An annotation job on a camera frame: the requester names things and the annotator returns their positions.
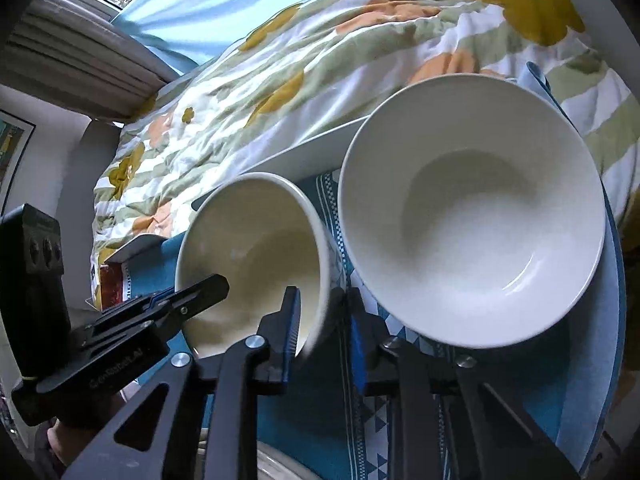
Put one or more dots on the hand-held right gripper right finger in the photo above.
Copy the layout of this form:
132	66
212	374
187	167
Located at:
358	355

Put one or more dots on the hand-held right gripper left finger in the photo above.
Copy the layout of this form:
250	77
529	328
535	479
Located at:
291	322

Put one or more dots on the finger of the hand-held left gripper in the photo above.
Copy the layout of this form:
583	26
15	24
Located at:
200	294

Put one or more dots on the cream bowl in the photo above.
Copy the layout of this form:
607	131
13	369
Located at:
250	250

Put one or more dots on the person's left hand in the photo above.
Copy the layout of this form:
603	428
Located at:
70	442

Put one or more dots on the blue patterned cloth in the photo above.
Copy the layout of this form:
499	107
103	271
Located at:
375	435

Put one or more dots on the teal towel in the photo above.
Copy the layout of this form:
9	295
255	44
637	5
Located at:
282	412

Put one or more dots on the grey bed headboard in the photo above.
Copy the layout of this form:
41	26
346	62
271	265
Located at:
95	160

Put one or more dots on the plain white deep plate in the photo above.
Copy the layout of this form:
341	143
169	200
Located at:
470	220

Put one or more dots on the white tray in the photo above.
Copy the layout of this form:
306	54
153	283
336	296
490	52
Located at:
310	145

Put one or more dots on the grey-brown curtain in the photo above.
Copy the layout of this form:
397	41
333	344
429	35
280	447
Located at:
75	60

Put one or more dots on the light blue mat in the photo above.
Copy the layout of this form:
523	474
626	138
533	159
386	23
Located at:
600	320

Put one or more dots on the floral blanket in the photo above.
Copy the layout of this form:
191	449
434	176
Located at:
325	60

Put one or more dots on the light blue hanging cloth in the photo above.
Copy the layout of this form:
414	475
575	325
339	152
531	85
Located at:
200	5

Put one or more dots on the framed wall picture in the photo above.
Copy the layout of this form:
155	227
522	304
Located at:
11	150

